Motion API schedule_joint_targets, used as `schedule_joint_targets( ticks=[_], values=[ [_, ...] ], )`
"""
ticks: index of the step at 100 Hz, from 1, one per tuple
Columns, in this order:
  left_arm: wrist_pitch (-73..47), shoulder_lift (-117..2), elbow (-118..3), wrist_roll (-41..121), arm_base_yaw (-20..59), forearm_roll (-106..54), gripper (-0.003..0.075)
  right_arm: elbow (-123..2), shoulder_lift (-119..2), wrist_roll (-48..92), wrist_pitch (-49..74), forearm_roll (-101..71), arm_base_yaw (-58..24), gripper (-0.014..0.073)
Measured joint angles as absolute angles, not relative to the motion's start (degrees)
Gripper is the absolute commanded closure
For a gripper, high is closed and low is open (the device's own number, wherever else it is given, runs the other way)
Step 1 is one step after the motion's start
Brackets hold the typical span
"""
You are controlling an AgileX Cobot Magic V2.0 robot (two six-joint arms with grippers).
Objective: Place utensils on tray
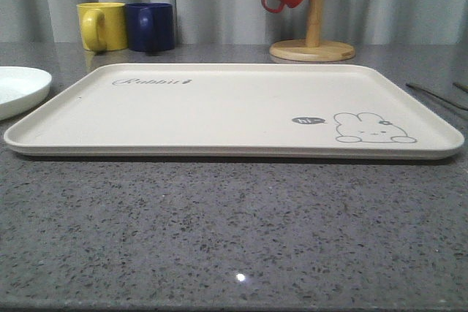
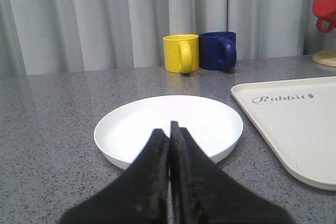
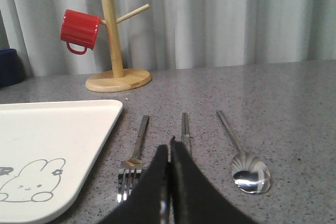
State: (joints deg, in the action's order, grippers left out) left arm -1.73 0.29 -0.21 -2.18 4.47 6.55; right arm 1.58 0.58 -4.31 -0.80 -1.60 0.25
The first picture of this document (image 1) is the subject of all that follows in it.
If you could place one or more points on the navy blue mug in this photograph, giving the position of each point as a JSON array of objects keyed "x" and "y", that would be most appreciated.
[{"x": 150, "y": 26}]

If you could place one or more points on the beige rabbit serving tray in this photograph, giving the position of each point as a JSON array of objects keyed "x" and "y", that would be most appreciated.
[{"x": 319, "y": 111}]

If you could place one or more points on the yellow mug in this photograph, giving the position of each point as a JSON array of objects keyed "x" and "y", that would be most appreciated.
[{"x": 102, "y": 26}]

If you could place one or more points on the silver fork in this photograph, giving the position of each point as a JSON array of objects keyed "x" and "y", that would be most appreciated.
[{"x": 429, "y": 92}]

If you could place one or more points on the white round plate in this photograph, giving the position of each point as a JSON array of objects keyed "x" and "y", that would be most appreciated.
[{"x": 22, "y": 88}]

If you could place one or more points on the wooden mug tree stand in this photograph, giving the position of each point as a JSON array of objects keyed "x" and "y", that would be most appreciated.
[{"x": 312, "y": 48}]

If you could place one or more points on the silver spoon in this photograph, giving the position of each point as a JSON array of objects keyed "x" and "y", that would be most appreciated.
[{"x": 461, "y": 86}]

